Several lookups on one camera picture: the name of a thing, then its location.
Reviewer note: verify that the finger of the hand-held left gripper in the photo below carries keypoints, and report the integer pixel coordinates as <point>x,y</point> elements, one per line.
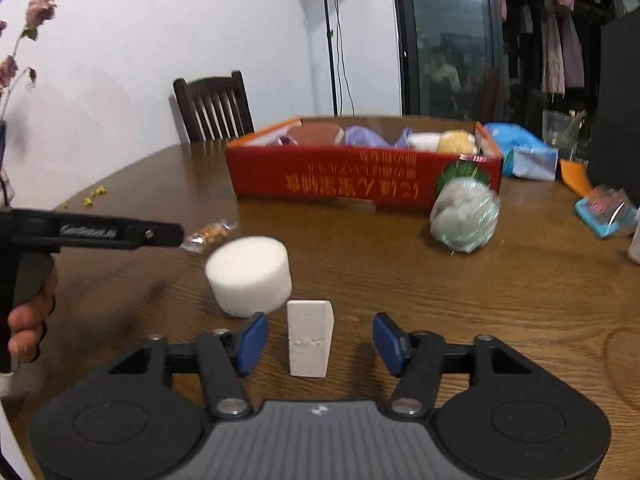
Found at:
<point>162,235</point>

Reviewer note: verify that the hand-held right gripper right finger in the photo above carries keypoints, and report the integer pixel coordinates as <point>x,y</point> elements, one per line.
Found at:
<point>385,342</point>

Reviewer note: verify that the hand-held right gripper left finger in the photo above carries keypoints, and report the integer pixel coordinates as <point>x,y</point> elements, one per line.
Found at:
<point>252,342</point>

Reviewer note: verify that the white foam block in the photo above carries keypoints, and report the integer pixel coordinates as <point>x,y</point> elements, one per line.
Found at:
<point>309,340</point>

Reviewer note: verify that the white foam cylinder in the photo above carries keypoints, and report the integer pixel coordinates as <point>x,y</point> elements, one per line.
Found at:
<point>247,272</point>

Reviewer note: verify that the red cardboard box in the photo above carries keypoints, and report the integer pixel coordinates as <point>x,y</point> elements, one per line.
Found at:
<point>270,170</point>

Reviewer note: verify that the plastic-wrapped teal bath ball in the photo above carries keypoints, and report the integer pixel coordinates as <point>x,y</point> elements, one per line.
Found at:
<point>465,217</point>

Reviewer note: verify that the person's left hand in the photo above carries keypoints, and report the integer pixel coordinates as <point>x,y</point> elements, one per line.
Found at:
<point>27,330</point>

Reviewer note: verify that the wrapped candy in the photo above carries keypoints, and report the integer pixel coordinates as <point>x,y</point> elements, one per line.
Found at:
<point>207,235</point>

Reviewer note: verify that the yellow flower petals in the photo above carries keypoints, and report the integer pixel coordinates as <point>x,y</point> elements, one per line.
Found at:
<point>90,201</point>

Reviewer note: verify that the dark wooden chair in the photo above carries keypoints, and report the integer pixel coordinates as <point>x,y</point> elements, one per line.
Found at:
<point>215,107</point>

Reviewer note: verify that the white plush toy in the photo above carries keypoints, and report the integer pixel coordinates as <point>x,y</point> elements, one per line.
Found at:
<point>424,141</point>

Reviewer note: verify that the yellow plush toy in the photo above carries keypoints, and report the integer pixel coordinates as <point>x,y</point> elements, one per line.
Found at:
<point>456,142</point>

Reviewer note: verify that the dried pink flowers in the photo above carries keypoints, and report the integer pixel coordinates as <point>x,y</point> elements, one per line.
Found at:
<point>40,10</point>

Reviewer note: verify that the blue tissue pack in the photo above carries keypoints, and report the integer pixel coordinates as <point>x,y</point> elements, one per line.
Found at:
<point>520,150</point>

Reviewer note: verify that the orange flat item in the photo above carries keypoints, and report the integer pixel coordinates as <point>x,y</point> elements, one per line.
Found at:
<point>575,175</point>

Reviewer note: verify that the blue plastic-wrapped packet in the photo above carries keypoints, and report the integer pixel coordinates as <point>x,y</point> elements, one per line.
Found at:
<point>607,212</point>

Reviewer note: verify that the black light stand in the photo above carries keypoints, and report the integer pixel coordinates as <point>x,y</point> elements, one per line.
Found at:
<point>327,35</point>

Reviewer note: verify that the white bottle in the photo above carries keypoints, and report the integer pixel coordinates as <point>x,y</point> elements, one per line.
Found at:
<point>635,245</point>

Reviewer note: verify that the glass sliding door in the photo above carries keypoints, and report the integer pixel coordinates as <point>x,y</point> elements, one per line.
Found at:
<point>445,35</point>

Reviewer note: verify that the black cabinet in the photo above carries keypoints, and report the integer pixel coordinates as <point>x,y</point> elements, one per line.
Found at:
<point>617,105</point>

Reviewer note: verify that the hanging clothes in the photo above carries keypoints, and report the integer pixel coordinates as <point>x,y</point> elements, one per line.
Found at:
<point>557,50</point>

